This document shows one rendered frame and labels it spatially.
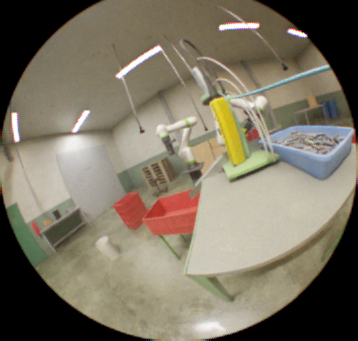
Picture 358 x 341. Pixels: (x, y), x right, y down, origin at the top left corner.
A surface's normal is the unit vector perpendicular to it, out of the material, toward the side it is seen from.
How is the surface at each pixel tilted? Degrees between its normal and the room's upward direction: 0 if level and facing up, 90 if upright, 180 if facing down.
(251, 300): 0
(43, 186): 90
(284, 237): 0
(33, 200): 90
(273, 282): 0
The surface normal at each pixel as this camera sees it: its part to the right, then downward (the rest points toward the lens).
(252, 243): -0.40, -0.91
